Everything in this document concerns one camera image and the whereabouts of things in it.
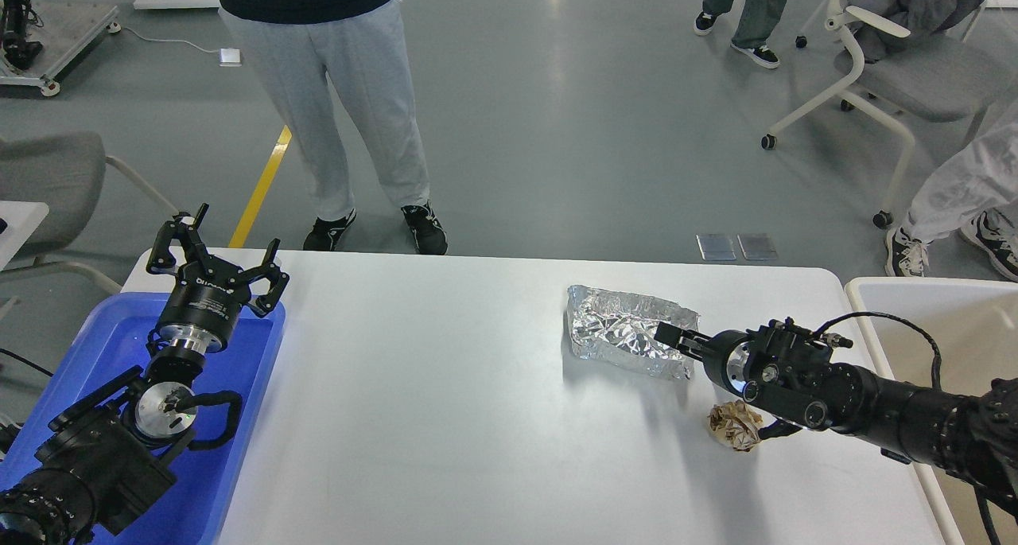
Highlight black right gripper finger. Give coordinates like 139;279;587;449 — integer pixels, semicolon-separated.
654;321;715;361

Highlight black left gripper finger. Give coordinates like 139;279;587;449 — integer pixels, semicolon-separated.
235;238;289;319
146;204;210;275

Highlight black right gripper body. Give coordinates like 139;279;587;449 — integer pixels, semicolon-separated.
699;329;761;399

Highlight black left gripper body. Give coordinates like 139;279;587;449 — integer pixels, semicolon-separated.
155;259;250;352

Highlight aluminium foil tray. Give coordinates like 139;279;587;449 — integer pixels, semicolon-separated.
565;285;701;380

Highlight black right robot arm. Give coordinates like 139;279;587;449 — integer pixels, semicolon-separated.
655;319;1017;544

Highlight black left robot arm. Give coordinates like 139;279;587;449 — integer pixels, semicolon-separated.
2;204;289;544

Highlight crumpled brown paper ball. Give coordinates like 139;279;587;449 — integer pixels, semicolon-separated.
708;400;764;452

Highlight metal floor plate left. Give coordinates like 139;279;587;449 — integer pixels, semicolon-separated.
697;233;737;262

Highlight metal floor plate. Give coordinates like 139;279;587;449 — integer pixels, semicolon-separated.
737;233;779;261
697;233;737;262

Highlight blue plastic bin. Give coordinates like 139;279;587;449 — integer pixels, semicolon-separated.
0;292;286;545

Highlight metal floor plate right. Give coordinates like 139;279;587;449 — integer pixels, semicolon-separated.
737;233;779;261

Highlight grey chair left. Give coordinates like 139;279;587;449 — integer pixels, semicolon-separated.
1;131;181;294

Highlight white side table corner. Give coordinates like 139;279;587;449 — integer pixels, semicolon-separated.
1;200;49;269

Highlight white floor power box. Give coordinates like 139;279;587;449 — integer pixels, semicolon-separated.
218;48;243;67

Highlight person in grey sweatpants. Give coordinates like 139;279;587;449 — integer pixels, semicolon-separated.
205;0;449;256

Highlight beige plastic bin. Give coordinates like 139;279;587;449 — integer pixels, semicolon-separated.
844;277;1018;545

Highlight wheeled equipment cart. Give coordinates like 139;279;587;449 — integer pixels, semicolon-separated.
1;0;121;98

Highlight seated person white trousers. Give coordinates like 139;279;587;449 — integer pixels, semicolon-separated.
884;100;1017;281

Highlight grey office chair right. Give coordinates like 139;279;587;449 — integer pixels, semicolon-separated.
761;0;1016;229

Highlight walking person in jeans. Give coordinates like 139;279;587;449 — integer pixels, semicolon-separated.
694;0;787;69

